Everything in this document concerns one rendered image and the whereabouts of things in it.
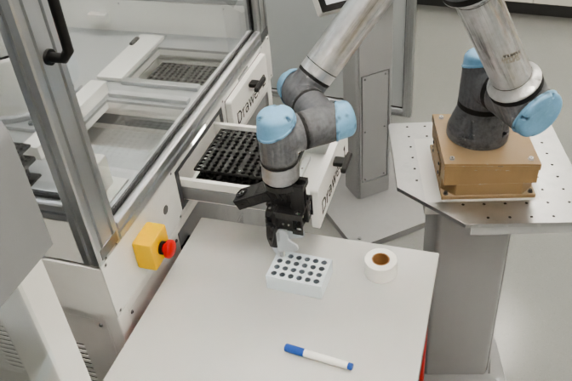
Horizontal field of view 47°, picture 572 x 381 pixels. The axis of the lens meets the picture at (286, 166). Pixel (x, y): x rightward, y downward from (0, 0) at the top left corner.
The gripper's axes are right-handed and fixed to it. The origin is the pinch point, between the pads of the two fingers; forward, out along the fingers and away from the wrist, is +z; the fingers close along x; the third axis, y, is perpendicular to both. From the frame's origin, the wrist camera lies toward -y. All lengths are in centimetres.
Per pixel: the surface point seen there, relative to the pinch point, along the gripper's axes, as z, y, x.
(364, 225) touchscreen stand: 78, -4, 96
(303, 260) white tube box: 1.6, 5.6, -0.6
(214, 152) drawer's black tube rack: -8.6, -23.2, 19.4
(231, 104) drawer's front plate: -10.9, -26.2, 38.1
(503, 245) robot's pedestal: 24, 47, 40
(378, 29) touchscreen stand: 2, -4, 117
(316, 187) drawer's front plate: -11.4, 6.3, 9.0
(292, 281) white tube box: 1.8, 5.3, -7.1
